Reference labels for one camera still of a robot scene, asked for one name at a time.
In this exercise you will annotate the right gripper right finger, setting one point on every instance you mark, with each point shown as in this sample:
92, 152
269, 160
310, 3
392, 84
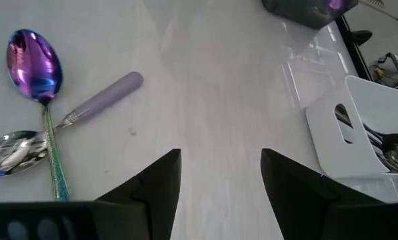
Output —
305, 206

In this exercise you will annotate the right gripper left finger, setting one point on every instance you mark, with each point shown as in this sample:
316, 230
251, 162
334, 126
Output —
152, 206

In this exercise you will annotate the iridescent rainbow spoon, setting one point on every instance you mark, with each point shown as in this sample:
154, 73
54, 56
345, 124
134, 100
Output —
33, 63

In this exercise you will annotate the white plastic bin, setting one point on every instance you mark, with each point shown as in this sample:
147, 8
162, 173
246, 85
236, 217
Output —
332, 153

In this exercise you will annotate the dark gray plastic bin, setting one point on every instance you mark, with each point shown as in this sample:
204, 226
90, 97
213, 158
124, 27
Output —
302, 13

